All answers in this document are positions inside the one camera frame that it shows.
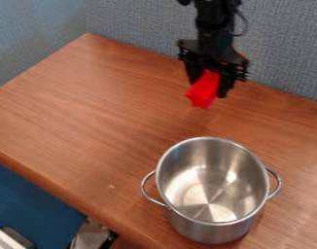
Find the white object at corner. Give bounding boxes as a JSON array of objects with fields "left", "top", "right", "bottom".
[{"left": 0, "top": 227, "right": 37, "bottom": 249}]

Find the grey table leg bracket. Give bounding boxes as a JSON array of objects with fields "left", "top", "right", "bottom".
[{"left": 68, "top": 218, "right": 118, "bottom": 249}]

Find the red block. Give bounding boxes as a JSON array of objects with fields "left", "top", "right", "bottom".
[{"left": 184, "top": 52, "right": 247, "bottom": 110}]

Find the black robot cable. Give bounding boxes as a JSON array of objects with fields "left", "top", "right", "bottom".
[{"left": 227, "top": 6, "right": 249, "bottom": 37}]

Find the metal pot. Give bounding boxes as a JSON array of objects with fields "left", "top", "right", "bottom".
[{"left": 146, "top": 136, "right": 282, "bottom": 244}]

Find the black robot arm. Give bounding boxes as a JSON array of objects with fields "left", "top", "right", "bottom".
[{"left": 176, "top": 0, "right": 249, "bottom": 98}]

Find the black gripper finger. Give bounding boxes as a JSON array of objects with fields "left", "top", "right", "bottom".
[
  {"left": 218, "top": 71, "right": 235, "bottom": 98},
  {"left": 184, "top": 61, "right": 203, "bottom": 85}
]

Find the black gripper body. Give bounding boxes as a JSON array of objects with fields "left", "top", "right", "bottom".
[{"left": 175, "top": 27, "right": 251, "bottom": 83}]

